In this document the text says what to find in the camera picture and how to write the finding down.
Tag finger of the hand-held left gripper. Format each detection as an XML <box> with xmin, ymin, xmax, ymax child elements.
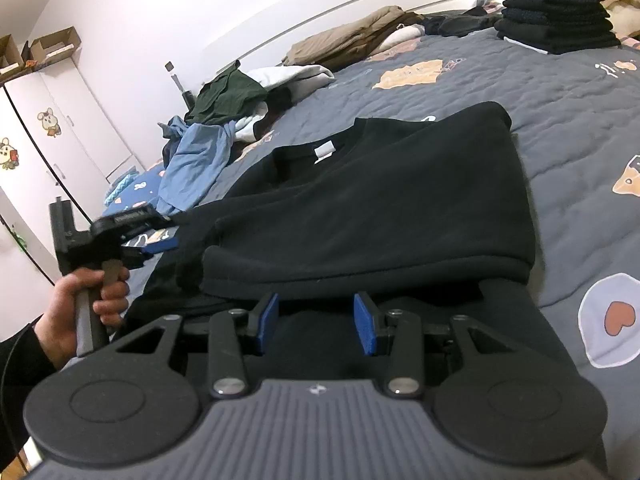
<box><xmin>120</xmin><ymin>237</ymin><xmax>180</xmax><ymax>267</ymax></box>
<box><xmin>102</xmin><ymin>206</ymin><xmax>173</xmax><ymax>235</ymax></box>

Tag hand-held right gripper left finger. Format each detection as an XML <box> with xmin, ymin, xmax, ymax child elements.
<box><xmin>107</xmin><ymin>292</ymin><xmax>280</xmax><ymax>400</ymax></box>

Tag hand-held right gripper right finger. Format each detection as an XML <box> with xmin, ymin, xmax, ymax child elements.
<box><xmin>354</xmin><ymin>292</ymin><xmax>513</xmax><ymax>400</ymax></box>

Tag black sweatshirt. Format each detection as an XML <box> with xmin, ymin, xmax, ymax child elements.
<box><xmin>122</xmin><ymin>101</ymin><xmax>581</xmax><ymax>401</ymax></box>

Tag person's left forearm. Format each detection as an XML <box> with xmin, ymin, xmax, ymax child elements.
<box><xmin>0</xmin><ymin>325</ymin><xmax>58</xmax><ymax>466</ymax></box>

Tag dark crumpled clothes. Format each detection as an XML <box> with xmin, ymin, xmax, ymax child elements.
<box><xmin>425</xmin><ymin>12</ymin><xmax>501</xmax><ymax>39</ymax></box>

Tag stack of folded black clothes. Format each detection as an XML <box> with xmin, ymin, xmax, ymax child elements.
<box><xmin>494</xmin><ymin>0</ymin><xmax>622</xmax><ymax>55</ymax></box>

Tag person's left hand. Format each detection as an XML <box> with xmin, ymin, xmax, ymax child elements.
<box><xmin>32</xmin><ymin>267</ymin><xmax>130</xmax><ymax>368</ymax></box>

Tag blue printed blanket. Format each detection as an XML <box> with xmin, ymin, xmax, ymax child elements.
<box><xmin>102</xmin><ymin>167</ymin><xmax>167</xmax><ymax>209</ymax></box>

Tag teal knitted cloth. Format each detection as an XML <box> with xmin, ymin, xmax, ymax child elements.
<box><xmin>107</xmin><ymin>170</ymin><xmax>142</xmax><ymax>202</ymax></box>

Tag white wardrobe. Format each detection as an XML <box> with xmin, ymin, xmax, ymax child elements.
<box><xmin>0</xmin><ymin>55</ymin><xmax>147</xmax><ymax>281</ymax></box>

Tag cartoon animal sticker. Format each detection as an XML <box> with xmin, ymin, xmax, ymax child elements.
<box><xmin>36</xmin><ymin>107</ymin><xmax>64</xmax><ymax>137</ymax></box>
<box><xmin>0</xmin><ymin>137</ymin><xmax>21</xmax><ymax>171</ymax></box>

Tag black slim stand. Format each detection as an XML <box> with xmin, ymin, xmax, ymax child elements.
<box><xmin>165</xmin><ymin>60</ymin><xmax>194</xmax><ymax>108</ymax></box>

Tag dark green garment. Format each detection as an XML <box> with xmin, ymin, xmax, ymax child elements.
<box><xmin>185</xmin><ymin>67</ymin><xmax>268</xmax><ymax>126</ymax></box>

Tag cardboard box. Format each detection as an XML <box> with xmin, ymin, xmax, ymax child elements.
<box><xmin>27</xmin><ymin>26</ymin><xmax>83</xmax><ymax>67</ymax></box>
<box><xmin>0</xmin><ymin>35</ymin><xmax>31</xmax><ymax>82</ymax></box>

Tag white garment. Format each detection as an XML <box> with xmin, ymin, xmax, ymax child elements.
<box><xmin>232</xmin><ymin>64</ymin><xmax>336</xmax><ymax>143</ymax></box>

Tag grey quilted bedspread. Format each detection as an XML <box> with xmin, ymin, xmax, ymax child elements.
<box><xmin>102</xmin><ymin>0</ymin><xmax>640</xmax><ymax>461</ymax></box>

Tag white bed headboard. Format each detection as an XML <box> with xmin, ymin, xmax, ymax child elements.
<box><xmin>200</xmin><ymin>0</ymin><xmax>526</xmax><ymax>77</ymax></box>

